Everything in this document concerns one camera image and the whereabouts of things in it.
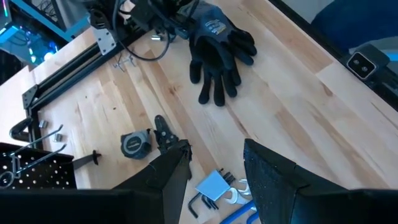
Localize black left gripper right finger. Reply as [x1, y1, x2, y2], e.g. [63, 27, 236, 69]
[243, 138, 346, 224]

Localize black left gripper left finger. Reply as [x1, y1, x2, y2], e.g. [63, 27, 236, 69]
[113, 139, 193, 224]

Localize dark blue chair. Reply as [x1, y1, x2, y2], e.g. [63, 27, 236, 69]
[310, 0, 398, 55]

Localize black grey work glove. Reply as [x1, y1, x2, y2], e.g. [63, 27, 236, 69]
[228, 18, 259, 67]
[188, 1, 243, 107]

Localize black wire stripper pliers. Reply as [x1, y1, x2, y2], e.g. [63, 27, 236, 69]
[153, 114, 181, 156]

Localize black grey tape measure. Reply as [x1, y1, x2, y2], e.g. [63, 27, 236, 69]
[120, 129, 153, 161]

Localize blue T-handle hex key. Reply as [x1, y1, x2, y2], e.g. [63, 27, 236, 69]
[219, 198, 261, 224]

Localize silver double prong peg hook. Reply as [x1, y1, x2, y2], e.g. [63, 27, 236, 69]
[112, 54, 138, 72]

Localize black hex key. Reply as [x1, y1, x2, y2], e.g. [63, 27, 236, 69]
[187, 192, 203, 219]

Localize black metal pegboard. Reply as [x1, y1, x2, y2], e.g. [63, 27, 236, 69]
[0, 141, 103, 190]

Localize black tabletop camera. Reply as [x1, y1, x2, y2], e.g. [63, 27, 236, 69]
[340, 43, 391, 82]

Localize computer with RGB lights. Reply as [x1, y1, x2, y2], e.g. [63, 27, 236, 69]
[0, 23, 60, 67]

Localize silver combination wrench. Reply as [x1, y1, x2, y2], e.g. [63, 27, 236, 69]
[238, 178, 253, 197]
[223, 185, 247, 206]
[0, 169, 16, 189]

